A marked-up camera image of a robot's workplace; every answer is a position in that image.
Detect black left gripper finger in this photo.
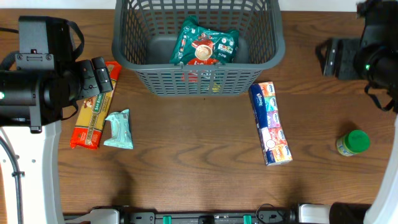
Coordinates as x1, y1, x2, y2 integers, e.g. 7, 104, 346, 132
77, 60, 100, 100
91, 57, 113, 93

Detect green lid jar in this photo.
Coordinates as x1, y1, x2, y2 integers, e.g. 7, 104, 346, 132
336, 129, 371, 157

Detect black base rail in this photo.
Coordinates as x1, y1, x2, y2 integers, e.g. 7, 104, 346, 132
63, 203, 299, 224

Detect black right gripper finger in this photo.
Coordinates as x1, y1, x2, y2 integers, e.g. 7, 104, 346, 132
337, 39, 361, 80
323, 39, 338, 77

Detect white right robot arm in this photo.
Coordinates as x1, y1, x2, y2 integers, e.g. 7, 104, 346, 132
63, 12, 395, 212

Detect red spaghetti packet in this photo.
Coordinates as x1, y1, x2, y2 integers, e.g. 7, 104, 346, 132
70, 61, 122, 149

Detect mint green snack packet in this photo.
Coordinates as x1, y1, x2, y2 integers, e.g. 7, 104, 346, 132
104, 109, 134, 149

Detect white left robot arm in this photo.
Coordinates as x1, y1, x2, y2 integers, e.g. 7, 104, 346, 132
1, 16, 113, 223

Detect colourful tissue multipack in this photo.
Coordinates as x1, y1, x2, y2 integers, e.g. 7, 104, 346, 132
249, 82, 293, 166

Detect green coffee sachet bag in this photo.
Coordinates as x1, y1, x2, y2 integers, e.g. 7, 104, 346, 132
169, 16, 239, 65

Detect grey plastic lattice basket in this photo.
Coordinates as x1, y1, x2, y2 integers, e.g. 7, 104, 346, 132
112, 0, 285, 96

